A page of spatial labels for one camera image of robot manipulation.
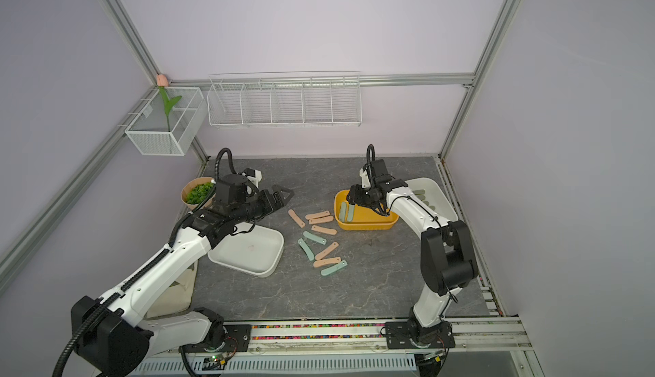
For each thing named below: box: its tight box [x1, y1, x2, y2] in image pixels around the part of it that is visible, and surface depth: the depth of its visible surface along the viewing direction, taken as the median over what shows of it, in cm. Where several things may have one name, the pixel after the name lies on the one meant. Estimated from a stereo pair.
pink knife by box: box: [287, 208, 306, 229], surface depth 101 cm
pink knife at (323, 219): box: [308, 215, 335, 225], surface depth 101 cm
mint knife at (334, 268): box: [320, 260, 348, 277], surface depth 88 cm
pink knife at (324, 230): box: [310, 224, 338, 236], surface depth 98 cm
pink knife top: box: [305, 211, 331, 221], surface depth 102 cm
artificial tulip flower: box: [156, 73, 182, 133], surface depth 92 cm
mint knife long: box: [339, 201, 348, 223], surface depth 104 cm
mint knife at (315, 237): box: [302, 231, 328, 245], surface depth 96 cm
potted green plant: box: [179, 176, 217, 209], surface depth 96 cm
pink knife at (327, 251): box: [314, 241, 340, 261], surface depth 93 cm
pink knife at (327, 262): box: [313, 256, 342, 268], surface depth 90 cm
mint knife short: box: [297, 237, 315, 261], surface depth 93 cm
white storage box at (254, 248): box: [207, 221, 285, 279], surface depth 90 cm
